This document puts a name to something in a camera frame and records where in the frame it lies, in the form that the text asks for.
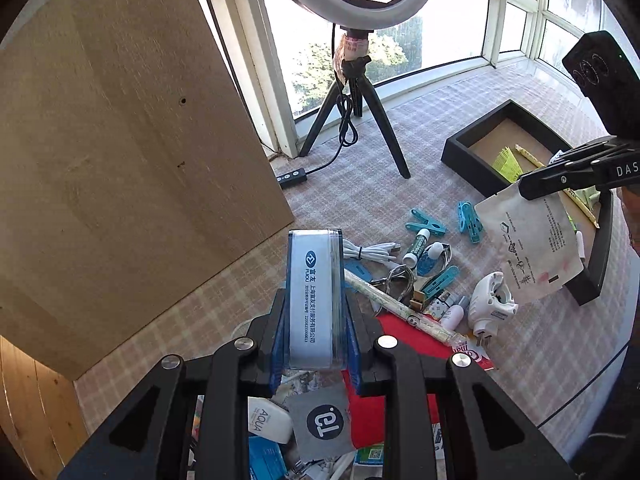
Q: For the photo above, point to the metal eyelash curler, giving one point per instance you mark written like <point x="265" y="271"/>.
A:
<point x="400" y="274"/>

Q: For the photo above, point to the green white lip balm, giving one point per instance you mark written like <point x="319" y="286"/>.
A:
<point x="417" y="247"/>

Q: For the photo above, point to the blue plastic tag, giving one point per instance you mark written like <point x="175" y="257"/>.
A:
<point x="360" y="271"/>

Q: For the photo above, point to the pink white small tube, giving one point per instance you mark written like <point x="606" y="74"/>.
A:
<point x="452" y="316"/>

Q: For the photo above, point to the red fabric pouch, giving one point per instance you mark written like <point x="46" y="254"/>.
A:
<point x="367" y="410"/>

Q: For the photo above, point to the blue sachet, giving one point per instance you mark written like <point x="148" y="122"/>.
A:
<point x="265" y="460"/>

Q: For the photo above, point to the black tray container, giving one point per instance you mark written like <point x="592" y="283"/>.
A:
<point x="465" y="147"/>

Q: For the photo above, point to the white cream tube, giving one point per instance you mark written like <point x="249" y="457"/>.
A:
<point x="267" y="420"/>

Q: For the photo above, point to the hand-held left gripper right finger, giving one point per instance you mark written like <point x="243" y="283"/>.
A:
<point x="352" y="360"/>

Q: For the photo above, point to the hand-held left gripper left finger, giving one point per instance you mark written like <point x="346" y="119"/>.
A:
<point x="277" y="355"/>

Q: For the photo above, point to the white plug adapter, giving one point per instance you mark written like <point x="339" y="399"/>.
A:
<point x="490" y="300"/>

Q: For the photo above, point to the clear plastic box white label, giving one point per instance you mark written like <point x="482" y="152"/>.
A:
<point x="312" y="300"/>

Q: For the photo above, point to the white window frame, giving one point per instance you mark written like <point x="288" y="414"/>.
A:
<point x="497" y="30"/>

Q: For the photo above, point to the pink paper tag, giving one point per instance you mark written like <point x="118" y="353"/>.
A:
<point x="350" y="47"/>

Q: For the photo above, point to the black tripod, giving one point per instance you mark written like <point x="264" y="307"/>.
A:
<point x="357" y="90"/>

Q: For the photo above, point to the grey square sachet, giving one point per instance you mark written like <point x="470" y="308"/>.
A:
<point x="320" y="422"/>

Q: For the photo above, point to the blue clothespin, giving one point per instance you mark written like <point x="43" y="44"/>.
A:
<point x="470" y="217"/>
<point x="425" y="225"/>
<point x="440" y="280"/>

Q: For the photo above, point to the yellow pencil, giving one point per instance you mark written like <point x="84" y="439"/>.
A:
<point x="530" y="156"/>

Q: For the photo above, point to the wooden clothespin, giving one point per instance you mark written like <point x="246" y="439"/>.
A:
<point x="416" y="304"/>

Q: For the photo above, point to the wooden plank panel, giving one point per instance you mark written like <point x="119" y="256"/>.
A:
<point x="35" y="410"/>

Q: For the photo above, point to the red white coffee packet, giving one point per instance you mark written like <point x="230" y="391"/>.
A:
<point x="475" y="357"/>

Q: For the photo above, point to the person's right forearm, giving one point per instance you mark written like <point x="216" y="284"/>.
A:
<point x="634" y="225"/>

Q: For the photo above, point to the light wooden board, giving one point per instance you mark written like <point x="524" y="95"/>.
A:
<point x="125" y="160"/>

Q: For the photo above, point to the white paper pouch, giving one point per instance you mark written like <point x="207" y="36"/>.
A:
<point x="530" y="250"/>

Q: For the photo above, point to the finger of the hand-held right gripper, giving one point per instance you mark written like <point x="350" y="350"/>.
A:
<point x="590" y="152"/>
<point x="550" y="182"/>

